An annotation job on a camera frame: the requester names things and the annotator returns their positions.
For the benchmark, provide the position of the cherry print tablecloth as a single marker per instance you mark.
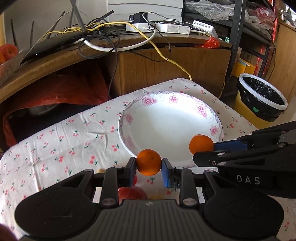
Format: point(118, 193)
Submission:
point(87, 140)

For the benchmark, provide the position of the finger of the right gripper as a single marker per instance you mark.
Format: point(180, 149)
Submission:
point(275, 135)
point(277, 155)

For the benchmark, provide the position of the white power strip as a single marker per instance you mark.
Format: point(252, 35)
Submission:
point(143, 27)

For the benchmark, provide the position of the black power adapter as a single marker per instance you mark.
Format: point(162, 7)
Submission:
point(139, 17)

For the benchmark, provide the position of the black wifi router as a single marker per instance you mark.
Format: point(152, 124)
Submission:
point(31, 25)

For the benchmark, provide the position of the round red tomato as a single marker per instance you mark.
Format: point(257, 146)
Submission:
point(133, 193)

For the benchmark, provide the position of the small red bag on desk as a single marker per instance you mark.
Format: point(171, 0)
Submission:
point(211, 43)

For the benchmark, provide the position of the red plastic bag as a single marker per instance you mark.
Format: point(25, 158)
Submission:
point(49, 100)

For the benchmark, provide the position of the white router box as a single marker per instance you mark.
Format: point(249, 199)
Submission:
point(173, 29)

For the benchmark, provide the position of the white labelled box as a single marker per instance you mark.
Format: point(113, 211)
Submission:
point(205, 28)

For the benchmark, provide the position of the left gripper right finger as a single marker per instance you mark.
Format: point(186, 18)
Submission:
point(182, 179)

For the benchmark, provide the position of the black metal shelf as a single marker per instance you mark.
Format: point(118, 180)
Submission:
point(247, 25)

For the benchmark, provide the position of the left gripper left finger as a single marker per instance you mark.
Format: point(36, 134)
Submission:
point(114, 178)

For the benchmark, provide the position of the wooden desk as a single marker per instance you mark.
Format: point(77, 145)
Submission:
point(171, 56)

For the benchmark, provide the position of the yellow trash bin black liner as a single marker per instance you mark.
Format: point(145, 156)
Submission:
point(258, 101)

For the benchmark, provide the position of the glass fruit bowl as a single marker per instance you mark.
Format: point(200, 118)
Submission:
point(11, 66)

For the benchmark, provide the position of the white floral plate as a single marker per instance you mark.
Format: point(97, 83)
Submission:
point(165, 122)

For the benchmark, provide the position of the small orange mandarin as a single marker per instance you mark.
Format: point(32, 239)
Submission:
point(148, 162)
point(201, 143)

